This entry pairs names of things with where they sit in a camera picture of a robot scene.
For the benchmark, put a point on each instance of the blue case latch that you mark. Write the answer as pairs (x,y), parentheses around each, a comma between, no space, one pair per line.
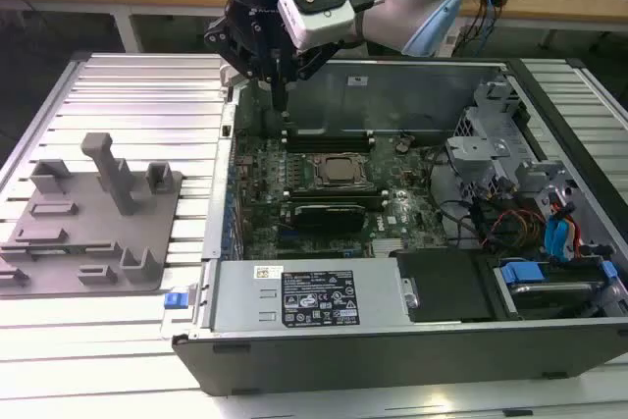
(176,301)

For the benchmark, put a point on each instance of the black RAM slot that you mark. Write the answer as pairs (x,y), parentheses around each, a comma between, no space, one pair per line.
(329,135)
(333,192)
(329,146)
(338,202)

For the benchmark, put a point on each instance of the black graphics card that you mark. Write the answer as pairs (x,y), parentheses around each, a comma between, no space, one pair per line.
(329,218)

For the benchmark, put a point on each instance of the silver finned heat sink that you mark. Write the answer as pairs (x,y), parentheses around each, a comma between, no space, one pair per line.
(390,246)

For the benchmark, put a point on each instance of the black open PC case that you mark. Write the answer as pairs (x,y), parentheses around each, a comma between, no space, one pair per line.
(343,365)

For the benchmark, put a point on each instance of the grey metal drive cage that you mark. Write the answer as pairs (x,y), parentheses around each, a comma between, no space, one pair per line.
(481,149)

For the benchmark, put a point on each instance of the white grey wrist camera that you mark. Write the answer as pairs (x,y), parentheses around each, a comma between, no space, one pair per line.
(319,21)

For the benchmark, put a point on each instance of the blue disk carrier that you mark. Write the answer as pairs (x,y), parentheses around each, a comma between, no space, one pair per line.
(520,273)

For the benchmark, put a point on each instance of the grey plastic parts rack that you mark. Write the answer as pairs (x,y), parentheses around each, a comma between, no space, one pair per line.
(88,193)

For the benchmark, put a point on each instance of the grey power supply with label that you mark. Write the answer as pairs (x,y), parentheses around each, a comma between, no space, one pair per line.
(235,291)

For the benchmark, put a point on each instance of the black drive bay cover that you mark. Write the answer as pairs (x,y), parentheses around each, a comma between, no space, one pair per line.
(441,286)

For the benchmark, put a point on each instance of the green motherboard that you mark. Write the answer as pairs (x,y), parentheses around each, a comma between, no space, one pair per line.
(417,213)

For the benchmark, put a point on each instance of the round coin battery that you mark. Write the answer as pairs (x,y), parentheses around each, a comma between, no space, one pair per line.
(402,146)

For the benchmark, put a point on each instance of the silver CPU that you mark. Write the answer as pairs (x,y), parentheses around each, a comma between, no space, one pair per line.
(338,169)

